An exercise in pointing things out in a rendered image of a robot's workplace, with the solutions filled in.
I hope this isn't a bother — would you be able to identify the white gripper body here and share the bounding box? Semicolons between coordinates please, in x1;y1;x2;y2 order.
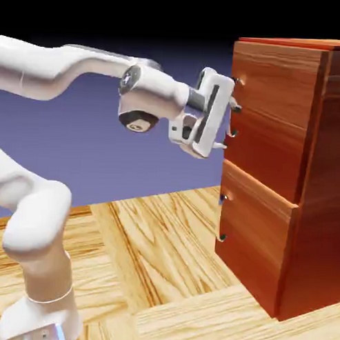
190;66;236;161

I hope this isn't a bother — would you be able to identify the large reddish wooden cabinet door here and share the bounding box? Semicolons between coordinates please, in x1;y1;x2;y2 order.
221;40;330;206

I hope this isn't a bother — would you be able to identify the small reddish wooden cabinet door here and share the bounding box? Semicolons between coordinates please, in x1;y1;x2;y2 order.
212;159;301;321

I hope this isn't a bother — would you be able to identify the reddish brown wooden cabinet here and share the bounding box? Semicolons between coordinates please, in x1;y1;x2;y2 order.
212;35;340;323

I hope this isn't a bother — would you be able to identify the long curved metal door handle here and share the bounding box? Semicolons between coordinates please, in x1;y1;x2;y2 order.
225;75;246;139

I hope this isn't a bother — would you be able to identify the short curved metal door handle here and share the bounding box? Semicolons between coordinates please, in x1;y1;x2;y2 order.
216;192;230;242

